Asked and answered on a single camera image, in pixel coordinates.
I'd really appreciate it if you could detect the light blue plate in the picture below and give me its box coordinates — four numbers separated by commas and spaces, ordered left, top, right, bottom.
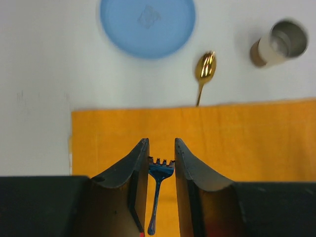
99, 0, 196, 59

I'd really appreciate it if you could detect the small metal cup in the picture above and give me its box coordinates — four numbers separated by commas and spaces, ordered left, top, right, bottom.
249, 18, 309, 68

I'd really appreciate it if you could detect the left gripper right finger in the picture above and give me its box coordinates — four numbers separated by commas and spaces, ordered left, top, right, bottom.
174, 138, 316, 237

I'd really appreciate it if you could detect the blue fork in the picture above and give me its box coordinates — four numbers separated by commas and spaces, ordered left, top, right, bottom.
147, 157, 175, 236

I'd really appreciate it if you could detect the gold metal spoon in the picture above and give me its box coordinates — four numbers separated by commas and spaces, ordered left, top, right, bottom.
195, 51, 217, 107

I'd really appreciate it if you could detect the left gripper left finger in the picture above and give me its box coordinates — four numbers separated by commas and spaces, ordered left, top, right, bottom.
0, 139, 150, 237

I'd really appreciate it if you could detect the orange cartoon mouse towel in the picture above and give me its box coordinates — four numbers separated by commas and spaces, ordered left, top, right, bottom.
72, 100, 316, 237

